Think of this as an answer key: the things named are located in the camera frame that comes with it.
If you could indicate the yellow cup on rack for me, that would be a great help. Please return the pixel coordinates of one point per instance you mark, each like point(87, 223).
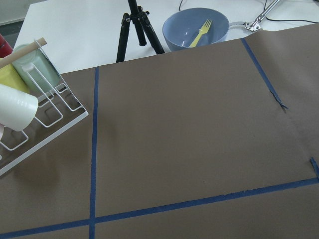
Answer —
point(10, 77)

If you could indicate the white wire cup rack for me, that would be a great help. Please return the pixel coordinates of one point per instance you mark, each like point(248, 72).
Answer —
point(58, 110)

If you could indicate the green cup on rack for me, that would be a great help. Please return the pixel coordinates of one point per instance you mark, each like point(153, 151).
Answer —
point(37, 71)

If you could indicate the black camera tripod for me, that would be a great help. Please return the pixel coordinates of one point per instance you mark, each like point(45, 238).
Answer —
point(143, 28)

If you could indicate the red cylinder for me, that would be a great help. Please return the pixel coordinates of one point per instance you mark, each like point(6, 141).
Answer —
point(5, 48)

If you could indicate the yellow plastic fork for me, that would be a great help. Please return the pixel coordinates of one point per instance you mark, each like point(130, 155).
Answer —
point(203, 30)

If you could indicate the large blue bowl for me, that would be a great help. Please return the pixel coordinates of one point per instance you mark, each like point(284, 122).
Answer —
point(182, 28)

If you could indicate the white cup on rack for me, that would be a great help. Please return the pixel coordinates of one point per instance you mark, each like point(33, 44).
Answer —
point(17, 108)

